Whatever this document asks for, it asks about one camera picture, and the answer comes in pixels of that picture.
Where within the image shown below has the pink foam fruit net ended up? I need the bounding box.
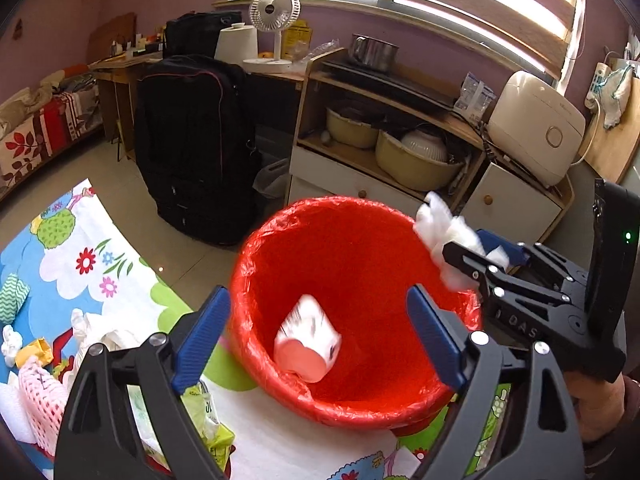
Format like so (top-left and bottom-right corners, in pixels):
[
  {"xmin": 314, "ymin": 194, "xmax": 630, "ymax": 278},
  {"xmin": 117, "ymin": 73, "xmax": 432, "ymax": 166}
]
[{"xmin": 18, "ymin": 356, "xmax": 67, "ymax": 457}]

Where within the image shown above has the white tissue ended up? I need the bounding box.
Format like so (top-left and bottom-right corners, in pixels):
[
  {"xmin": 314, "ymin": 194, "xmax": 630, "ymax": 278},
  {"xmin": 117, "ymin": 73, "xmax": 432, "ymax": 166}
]
[{"xmin": 413, "ymin": 192, "xmax": 510, "ymax": 292}]

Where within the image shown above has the yellow wrapper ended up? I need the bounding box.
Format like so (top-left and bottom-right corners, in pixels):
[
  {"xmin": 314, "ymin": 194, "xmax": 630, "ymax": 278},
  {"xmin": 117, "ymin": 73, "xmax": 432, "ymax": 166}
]
[{"xmin": 15, "ymin": 338, "xmax": 53, "ymax": 368}]

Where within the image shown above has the green plastic tissue bag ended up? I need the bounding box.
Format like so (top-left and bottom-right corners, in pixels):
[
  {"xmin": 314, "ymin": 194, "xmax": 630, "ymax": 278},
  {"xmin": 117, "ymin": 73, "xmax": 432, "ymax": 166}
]
[{"xmin": 127, "ymin": 380, "xmax": 234, "ymax": 476}]

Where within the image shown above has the green zigzag cloth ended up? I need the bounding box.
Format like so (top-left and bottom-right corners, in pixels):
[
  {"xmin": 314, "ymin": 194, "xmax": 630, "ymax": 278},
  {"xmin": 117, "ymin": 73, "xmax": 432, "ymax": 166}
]
[{"xmin": 0, "ymin": 273, "xmax": 30, "ymax": 325}]

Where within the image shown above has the white paper cup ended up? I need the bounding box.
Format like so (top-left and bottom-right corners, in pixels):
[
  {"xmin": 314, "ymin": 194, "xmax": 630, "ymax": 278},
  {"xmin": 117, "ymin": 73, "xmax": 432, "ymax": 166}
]
[{"xmin": 273, "ymin": 295, "xmax": 342, "ymax": 384}]

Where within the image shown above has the red lined trash bin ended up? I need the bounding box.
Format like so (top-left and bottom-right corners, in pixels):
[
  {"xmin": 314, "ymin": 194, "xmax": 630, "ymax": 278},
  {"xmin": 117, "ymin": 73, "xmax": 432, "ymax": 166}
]
[{"xmin": 228, "ymin": 196, "xmax": 480, "ymax": 430}]

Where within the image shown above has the person's right hand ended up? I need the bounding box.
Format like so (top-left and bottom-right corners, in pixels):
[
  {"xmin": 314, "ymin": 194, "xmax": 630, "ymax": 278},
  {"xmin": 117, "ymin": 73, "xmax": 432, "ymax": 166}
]
[{"xmin": 564, "ymin": 372, "xmax": 625, "ymax": 442}]

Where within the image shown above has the small white tissue ball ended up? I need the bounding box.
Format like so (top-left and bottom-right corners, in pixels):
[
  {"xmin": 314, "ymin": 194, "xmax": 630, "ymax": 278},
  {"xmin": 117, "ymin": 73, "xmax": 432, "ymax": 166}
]
[{"xmin": 1, "ymin": 324, "xmax": 23, "ymax": 368}]

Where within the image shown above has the large yellow basin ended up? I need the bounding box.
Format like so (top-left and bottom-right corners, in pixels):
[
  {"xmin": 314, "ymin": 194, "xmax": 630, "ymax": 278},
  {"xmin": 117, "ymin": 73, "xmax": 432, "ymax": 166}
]
[{"xmin": 375, "ymin": 130, "xmax": 464, "ymax": 192}]

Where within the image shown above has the white rice cooker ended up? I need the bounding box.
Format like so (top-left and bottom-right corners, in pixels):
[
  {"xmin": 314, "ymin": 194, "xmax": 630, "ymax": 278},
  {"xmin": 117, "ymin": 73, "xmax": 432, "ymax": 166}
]
[{"xmin": 487, "ymin": 70, "xmax": 586, "ymax": 188}]

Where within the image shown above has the white bowl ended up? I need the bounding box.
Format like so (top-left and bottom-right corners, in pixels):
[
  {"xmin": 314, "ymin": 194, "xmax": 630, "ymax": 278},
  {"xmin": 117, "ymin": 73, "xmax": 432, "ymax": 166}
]
[{"xmin": 401, "ymin": 130, "xmax": 448, "ymax": 162}]

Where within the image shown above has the colourful cartoon tablecloth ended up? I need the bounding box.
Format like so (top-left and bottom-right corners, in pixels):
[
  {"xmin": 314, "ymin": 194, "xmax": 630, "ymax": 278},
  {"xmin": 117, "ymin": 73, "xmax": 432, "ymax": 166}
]
[{"xmin": 0, "ymin": 178, "xmax": 511, "ymax": 480}]

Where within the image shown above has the white plastic packet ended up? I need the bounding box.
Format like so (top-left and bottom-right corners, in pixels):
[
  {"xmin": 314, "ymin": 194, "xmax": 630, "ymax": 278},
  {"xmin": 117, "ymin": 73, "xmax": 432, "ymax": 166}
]
[{"xmin": 452, "ymin": 73, "xmax": 496, "ymax": 126}]

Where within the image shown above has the wooden white kitchen cabinet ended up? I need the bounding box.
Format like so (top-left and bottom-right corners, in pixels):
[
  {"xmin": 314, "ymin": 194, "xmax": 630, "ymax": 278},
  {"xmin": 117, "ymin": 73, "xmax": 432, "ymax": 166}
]
[{"xmin": 285, "ymin": 49, "xmax": 575, "ymax": 243}]

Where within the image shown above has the small yellow basin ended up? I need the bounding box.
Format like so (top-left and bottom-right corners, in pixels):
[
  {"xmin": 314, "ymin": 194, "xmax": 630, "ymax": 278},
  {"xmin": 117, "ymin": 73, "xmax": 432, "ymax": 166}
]
[{"xmin": 326, "ymin": 107, "xmax": 378, "ymax": 150}]

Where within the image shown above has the black induction cooker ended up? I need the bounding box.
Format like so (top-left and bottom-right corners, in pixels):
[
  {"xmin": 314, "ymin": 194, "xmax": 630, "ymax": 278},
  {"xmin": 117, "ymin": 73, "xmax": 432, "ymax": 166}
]
[{"xmin": 322, "ymin": 61, "xmax": 454, "ymax": 112}]

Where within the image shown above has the steel pot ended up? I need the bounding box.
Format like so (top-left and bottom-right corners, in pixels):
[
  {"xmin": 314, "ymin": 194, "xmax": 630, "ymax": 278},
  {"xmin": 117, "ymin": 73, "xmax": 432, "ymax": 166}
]
[{"xmin": 348, "ymin": 34, "xmax": 399, "ymax": 74}]

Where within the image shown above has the bed with floral sheet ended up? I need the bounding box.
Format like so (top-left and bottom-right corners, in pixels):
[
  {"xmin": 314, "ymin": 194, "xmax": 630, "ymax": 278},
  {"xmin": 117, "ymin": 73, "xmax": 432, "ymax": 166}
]
[{"xmin": 1, "ymin": 64, "xmax": 102, "ymax": 194}]

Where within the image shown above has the black suitcase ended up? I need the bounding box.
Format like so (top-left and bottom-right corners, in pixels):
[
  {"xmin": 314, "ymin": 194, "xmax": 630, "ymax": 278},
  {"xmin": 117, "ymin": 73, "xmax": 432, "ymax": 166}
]
[{"xmin": 134, "ymin": 55, "xmax": 264, "ymax": 246}]

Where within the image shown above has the white desk fan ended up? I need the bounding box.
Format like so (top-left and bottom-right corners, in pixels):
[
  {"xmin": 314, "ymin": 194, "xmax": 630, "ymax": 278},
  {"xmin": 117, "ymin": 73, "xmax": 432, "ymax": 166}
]
[{"xmin": 243, "ymin": 0, "xmax": 300, "ymax": 74}]

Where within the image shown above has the black bag on desk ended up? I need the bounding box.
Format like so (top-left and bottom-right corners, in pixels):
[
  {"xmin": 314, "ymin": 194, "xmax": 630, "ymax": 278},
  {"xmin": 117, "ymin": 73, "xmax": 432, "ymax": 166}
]
[{"xmin": 163, "ymin": 11, "xmax": 242, "ymax": 58}]

